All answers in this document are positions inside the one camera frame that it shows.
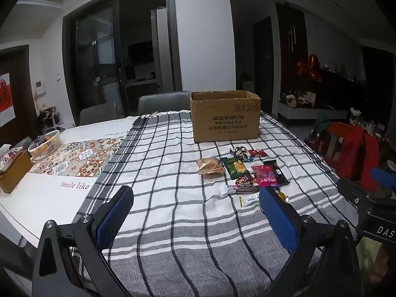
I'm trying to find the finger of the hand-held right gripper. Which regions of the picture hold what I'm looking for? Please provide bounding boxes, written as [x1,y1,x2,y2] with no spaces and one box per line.
[370,166,396,199]
[337,177,376,214]

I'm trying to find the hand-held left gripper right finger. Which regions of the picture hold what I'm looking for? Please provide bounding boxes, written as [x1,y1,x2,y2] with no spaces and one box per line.
[259,186,362,297]

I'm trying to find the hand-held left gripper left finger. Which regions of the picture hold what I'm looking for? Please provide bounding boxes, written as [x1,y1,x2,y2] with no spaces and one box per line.
[32,185,134,297]

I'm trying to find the red snack packet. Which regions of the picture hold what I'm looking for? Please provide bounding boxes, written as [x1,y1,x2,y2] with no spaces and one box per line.
[251,165,279,188]

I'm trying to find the brown cardboard box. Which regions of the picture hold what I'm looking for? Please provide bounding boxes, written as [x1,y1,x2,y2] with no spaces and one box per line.
[190,90,262,144]

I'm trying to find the person's right forearm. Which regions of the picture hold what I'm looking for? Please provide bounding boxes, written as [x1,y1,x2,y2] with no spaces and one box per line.
[359,238,396,288]

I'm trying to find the small yellow white packet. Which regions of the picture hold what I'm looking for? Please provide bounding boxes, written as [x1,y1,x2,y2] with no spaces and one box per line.
[239,194,260,207]

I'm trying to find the red wooden chair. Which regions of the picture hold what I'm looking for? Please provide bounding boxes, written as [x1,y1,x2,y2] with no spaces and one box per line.
[325,122,381,186]

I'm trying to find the brown chocolate bar wrapper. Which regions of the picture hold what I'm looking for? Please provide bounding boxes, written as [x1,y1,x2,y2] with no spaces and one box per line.
[223,184,260,195]

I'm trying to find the black snack packet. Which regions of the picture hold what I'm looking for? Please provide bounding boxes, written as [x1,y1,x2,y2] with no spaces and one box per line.
[264,160,290,186]

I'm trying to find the red brown candy packet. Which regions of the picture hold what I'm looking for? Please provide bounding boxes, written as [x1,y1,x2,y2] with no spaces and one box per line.
[235,175,257,186]

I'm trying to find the dark gift bag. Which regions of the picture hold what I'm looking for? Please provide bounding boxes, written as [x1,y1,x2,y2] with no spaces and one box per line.
[305,130,329,159]

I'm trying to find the floral patterned table mat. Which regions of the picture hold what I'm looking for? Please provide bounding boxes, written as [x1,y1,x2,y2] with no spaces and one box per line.
[29,138,124,177]

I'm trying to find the green chip packet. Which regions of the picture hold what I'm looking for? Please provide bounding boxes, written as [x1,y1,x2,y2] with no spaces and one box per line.
[220,156,250,180]

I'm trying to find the white printed table mat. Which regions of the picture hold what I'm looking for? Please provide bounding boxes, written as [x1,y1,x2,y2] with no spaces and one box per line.
[0,116,140,248]

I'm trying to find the green cloth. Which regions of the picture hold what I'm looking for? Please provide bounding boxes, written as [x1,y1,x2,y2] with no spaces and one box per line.
[311,114,330,133]

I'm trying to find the black white checked tablecloth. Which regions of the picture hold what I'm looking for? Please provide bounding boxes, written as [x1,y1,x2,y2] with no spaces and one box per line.
[70,110,362,297]

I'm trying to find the tan snack packet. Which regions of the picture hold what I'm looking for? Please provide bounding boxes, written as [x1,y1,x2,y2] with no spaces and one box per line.
[196,158,226,175]

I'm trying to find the white sideboard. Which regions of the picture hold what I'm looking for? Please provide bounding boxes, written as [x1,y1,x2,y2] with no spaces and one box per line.
[277,100,348,121]

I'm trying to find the dark display cabinet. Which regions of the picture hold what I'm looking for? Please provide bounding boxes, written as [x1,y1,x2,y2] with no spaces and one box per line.
[319,62,366,109]

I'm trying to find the white plastic basket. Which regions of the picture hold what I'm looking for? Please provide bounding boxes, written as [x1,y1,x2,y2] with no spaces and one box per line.
[28,130,61,161]

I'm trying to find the grey dining chair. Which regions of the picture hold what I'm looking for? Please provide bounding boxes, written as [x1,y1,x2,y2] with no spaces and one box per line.
[138,91,192,116]
[79,103,118,126]

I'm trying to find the brown tissue box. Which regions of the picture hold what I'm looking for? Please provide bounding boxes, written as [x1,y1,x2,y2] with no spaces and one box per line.
[0,144,34,194]

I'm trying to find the small white shelf cart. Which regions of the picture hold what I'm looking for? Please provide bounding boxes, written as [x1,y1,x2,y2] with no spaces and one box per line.
[39,107,65,130]

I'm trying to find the red foil balloons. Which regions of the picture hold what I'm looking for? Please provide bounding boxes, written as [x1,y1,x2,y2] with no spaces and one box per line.
[295,54,322,82]

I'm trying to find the dark framed glass sliding door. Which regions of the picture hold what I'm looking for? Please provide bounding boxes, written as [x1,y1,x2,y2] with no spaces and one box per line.
[63,0,183,127]

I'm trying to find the dark wooden door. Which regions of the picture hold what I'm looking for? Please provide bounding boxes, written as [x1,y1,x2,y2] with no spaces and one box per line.
[0,45,41,146]

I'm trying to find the silver refrigerator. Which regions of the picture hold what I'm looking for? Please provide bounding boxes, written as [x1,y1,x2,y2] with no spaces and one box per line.
[150,7,174,93]

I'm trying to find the dark cabinet with handles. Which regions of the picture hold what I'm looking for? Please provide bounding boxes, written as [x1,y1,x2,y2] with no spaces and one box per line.
[275,2,310,99]

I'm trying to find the red white wall poster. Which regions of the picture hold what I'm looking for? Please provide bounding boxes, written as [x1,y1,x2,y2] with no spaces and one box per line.
[0,73,16,127]

